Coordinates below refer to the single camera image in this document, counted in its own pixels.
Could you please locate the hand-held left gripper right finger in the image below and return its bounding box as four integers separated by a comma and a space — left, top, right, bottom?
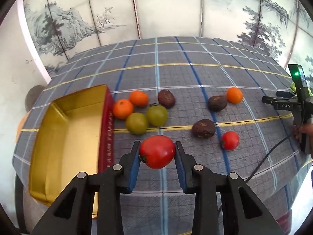
174, 141, 285, 235

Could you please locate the large red tomato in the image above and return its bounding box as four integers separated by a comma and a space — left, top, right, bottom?
139, 135, 176, 170

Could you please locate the orange tangerine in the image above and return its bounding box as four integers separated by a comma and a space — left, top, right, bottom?
129, 90, 149, 107
226, 87, 244, 104
112, 99, 134, 120

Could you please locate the grey checked tablecloth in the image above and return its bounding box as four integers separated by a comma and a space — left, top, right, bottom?
12, 36, 313, 235

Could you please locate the orange object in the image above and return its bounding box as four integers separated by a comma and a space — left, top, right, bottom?
15, 116, 30, 143

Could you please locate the person's right hand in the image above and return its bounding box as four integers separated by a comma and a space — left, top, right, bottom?
293, 119, 313, 158

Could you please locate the red and gold tin box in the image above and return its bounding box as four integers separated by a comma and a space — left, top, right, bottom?
28, 84, 115, 219

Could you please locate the dark brown passion fruit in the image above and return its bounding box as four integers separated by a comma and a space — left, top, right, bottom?
208, 95, 228, 112
158, 89, 176, 108
192, 119, 216, 139

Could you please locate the green tomato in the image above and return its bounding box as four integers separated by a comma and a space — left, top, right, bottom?
146, 104, 168, 127
125, 113, 149, 136

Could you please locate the landscape painted folding screen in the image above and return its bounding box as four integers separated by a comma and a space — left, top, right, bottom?
23, 0, 313, 72

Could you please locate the grey round object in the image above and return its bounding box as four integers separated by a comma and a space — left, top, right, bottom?
24, 85, 47, 112

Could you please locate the small red tomato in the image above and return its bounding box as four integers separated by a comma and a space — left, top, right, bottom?
221, 131, 240, 151

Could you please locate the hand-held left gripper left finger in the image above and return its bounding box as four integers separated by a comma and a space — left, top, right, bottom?
31, 141, 142, 235

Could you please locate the black cable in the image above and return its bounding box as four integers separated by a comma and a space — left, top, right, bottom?
216, 133, 297, 217

